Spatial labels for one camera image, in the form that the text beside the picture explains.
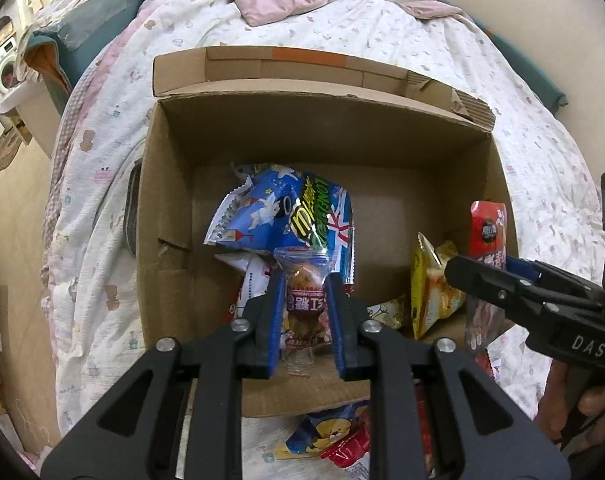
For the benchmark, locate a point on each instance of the glossy red snack packet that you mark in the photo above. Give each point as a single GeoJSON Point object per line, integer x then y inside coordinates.
{"type": "Point", "coordinates": [347, 452]}

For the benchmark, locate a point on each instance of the blue bear snack packet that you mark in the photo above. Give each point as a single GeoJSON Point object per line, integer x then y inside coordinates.
{"type": "Point", "coordinates": [317, 432]}

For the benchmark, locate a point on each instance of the white red snack packet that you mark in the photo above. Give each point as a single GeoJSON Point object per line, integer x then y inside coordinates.
{"type": "Point", "coordinates": [255, 280]}

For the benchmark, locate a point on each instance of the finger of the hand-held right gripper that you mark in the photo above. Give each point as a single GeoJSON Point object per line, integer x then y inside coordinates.
{"type": "Point", "coordinates": [525, 267]}
{"type": "Point", "coordinates": [487, 282]}

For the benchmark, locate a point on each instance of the brown cardboard box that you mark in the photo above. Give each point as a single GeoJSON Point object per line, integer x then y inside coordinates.
{"type": "Point", "coordinates": [382, 170]}

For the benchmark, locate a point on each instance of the grey striped cloth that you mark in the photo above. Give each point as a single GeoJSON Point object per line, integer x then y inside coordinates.
{"type": "Point", "coordinates": [131, 220]}

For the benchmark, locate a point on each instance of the brown patterned rug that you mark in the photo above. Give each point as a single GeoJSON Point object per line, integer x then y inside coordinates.
{"type": "Point", "coordinates": [2, 155]}

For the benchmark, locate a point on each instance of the cream snack packet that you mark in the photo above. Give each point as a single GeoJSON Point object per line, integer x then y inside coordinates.
{"type": "Point", "coordinates": [387, 310]}

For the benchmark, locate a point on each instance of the white washing machine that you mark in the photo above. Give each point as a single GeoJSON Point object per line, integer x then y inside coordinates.
{"type": "Point", "coordinates": [0, 70]}

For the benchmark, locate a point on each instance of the teal cushion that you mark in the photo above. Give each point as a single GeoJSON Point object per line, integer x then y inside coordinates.
{"type": "Point", "coordinates": [532, 75]}

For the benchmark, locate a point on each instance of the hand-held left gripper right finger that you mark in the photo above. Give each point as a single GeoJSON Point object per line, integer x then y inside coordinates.
{"type": "Point", "coordinates": [336, 325]}

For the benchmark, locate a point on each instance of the clear chicken snack packet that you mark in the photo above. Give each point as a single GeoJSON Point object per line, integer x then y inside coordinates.
{"type": "Point", "coordinates": [305, 305]}

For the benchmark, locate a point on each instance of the green flag snack packet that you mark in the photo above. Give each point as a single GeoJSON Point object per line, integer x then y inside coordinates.
{"type": "Point", "coordinates": [325, 220]}

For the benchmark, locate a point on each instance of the person's right hand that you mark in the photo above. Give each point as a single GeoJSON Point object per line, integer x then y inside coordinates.
{"type": "Point", "coordinates": [595, 405]}

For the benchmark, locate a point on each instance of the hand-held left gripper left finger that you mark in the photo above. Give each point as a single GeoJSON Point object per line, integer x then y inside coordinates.
{"type": "Point", "coordinates": [276, 325]}

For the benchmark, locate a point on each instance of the red meat snack packet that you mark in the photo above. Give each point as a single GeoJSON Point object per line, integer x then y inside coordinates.
{"type": "Point", "coordinates": [487, 230]}

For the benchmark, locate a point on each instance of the yellow snack packet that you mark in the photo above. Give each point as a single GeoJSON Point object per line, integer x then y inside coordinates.
{"type": "Point", "coordinates": [432, 285]}

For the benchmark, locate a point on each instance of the blue rabbit snack packet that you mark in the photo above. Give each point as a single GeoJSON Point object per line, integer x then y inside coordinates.
{"type": "Point", "coordinates": [262, 210]}

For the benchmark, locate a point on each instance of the pink blanket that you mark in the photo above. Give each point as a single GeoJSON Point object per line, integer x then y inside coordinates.
{"type": "Point", "coordinates": [282, 0]}

